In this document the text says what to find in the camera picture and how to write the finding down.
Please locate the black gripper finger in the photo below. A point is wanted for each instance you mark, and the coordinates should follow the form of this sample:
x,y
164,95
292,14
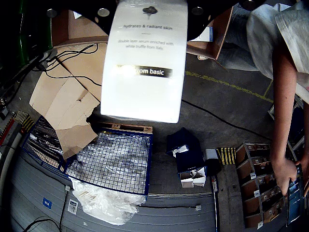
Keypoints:
x,y
79,7
205,14

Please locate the long white serum box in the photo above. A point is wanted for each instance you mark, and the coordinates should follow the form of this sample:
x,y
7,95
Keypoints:
x,y
144,96

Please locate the person's bare forearm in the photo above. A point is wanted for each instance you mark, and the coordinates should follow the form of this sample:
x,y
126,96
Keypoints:
x,y
282,108

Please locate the open brown cardboard box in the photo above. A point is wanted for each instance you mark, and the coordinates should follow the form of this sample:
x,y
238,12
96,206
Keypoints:
x,y
217,43

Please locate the flat torn cardboard sheet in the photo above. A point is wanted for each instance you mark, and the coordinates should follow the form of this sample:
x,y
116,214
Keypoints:
x,y
67,101

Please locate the shelf with cardboard bins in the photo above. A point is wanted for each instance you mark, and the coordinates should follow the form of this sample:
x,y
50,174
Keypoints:
x,y
260,183

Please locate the person's hand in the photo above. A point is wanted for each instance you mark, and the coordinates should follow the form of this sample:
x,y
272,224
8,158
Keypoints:
x,y
285,174
305,174

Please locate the blue and white carton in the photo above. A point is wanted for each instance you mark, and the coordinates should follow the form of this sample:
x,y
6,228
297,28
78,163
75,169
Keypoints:
x,y
204,33

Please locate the blue denim jeans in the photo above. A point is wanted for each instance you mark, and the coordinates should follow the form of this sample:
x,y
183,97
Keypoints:
x,y
236,48

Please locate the green metal machine housing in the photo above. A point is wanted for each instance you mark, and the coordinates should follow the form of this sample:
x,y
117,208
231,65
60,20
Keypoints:
x,y
36,29

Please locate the person in white shirt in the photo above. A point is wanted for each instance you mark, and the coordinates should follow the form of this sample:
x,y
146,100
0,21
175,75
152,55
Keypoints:
x,y
277,29

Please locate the yellow black striped bumper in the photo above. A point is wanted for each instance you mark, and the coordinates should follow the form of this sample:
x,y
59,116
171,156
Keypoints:
x,y
24,120

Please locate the wooden pallet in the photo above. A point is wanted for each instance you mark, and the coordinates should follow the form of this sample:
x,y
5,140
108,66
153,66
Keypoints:
x,y
125,126

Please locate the dark blue plastic bin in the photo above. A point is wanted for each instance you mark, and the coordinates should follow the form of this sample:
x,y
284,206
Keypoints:
x,y
188,149

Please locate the yellow black hazard marker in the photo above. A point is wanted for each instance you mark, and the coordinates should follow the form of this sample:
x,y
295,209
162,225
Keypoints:
x,y
225,155

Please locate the small grey black device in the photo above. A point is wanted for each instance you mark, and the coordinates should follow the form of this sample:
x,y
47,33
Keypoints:
x,y
212,159

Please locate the blue crate with goods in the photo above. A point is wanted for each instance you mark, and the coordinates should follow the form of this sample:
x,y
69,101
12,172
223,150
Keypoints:
x,y
116,159

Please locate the blue square sticker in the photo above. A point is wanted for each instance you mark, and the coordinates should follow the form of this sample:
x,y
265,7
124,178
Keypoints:
x,y
47,203

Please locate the white printed sticker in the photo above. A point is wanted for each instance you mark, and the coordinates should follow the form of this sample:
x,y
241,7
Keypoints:
x,y
72,206

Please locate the clear plastic bag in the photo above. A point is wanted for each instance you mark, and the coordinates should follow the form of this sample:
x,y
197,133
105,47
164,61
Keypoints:
x,y
103,205

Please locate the blue booklet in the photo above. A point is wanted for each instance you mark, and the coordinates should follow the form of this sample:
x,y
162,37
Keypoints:
x,y
295,200

